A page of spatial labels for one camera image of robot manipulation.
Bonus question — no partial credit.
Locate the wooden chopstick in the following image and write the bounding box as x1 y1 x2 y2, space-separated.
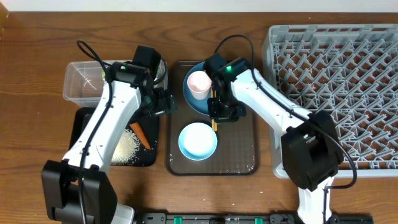
210 90 218 132

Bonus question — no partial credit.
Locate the orange carrot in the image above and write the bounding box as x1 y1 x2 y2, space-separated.
129 122 151 150

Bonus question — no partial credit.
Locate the pink cup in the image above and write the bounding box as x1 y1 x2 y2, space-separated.
187 71 212 100

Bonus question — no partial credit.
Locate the light blue bowl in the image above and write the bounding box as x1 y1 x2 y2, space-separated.
178 123 218 161

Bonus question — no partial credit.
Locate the pile of rice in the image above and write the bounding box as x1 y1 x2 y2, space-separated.
111 129 156 167

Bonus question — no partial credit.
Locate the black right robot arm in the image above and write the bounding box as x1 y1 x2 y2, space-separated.
203 54 343 223

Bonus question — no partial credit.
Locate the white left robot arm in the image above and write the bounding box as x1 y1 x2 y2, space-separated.
41 62 176 223

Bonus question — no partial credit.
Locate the grey dishwasher rack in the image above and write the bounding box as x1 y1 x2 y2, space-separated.
262 24 397 178

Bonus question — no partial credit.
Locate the dark blue plate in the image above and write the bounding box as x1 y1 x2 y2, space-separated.
183 61 211 116

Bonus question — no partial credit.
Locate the brown serving tray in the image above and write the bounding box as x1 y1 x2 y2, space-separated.
165 60 259 176

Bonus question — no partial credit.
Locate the clear plastic bin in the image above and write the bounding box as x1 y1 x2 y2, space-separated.
63 60 168 108

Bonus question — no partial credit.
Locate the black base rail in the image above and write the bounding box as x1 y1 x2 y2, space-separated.
133 213 302 224

